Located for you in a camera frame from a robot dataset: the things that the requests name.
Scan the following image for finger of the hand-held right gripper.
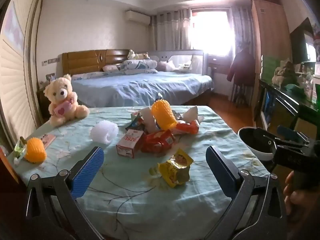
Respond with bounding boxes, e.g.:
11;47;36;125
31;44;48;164
276;125;313;143
254;127;310;148

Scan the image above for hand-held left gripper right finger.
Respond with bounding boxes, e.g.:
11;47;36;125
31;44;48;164
205;145;288;240

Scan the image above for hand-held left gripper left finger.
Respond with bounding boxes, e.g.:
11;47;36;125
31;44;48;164
24;146;105;240

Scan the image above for white black bin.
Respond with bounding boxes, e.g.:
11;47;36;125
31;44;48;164
237;127;275;161

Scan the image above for white foam net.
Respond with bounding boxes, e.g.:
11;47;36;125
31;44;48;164
90;120;119;145

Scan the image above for yellow snack packet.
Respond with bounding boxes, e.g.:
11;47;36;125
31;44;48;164
157;148;194;188

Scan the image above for red white carton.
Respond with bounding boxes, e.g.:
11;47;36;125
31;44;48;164
116;129;145;159

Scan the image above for orange snack packet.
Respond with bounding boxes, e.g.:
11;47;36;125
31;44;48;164
172;119;200;135

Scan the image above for white tissue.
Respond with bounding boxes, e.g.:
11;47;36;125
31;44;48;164
179;106;205;123

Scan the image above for red snack packet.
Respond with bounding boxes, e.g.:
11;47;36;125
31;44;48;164
141;129;176;154

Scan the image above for white paper packet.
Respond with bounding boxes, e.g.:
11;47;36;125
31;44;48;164
139;106;157;133

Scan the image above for large orange foam net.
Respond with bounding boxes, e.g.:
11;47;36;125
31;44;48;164
151;99;178;132

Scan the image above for person's right hand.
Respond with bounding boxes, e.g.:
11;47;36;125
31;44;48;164
284;171;320;221

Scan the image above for black glossy cabinet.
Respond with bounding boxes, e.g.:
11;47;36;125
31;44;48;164
257;79;320;142

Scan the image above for floral light green tablecloth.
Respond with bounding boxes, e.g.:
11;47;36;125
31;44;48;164
7;105;272;240

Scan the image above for white radiator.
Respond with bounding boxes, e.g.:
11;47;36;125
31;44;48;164
231;82;253;103

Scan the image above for pink card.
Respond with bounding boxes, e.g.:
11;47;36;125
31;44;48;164
37;134;57;148

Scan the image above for grey plush figure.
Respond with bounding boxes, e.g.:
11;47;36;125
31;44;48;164
272;60;298;88

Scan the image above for small orange foam net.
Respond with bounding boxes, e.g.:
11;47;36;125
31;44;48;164
24;137;47;164

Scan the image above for green red wrapper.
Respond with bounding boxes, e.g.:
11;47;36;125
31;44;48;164
126;112;145;131

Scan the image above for green box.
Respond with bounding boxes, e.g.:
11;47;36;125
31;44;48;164
261;55;281;80

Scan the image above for dark hanging coat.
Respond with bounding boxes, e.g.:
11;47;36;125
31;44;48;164
227;46;256;86

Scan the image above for green white wrapper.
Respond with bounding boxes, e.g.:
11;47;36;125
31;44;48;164
13;136;28;166

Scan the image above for cream teddy bear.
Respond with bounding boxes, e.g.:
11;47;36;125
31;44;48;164
44;74;90;127

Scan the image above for dark wooden desk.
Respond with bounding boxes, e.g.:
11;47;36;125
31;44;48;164
208;54;232;77

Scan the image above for black television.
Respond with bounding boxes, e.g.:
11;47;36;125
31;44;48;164
290;17;316;65

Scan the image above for wooden wardrobe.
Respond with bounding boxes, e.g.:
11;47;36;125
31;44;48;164
250;0;293;120

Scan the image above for blue bed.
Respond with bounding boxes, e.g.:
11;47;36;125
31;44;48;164
71;70;215;108

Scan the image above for wooden headboard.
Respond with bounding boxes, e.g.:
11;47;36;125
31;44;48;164
62;49;130;76

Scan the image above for grey curtain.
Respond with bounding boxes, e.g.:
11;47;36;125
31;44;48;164
150;7;192;52
230;5;253;55

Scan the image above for patterned pillows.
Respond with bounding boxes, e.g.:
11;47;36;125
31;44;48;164
122;59;159;75

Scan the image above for bright window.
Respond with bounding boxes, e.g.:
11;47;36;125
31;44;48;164
191;9;235;55

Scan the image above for pink plush toy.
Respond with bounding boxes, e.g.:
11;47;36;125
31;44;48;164
157;60;177;72

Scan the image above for white louvred closet door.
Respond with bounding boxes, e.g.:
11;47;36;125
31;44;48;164
0;0;48;153

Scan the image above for white air conditioner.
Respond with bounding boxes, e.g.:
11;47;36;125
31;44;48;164
125;10;151;25

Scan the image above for grey bed rail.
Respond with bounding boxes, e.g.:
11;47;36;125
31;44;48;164
149;50;208;76

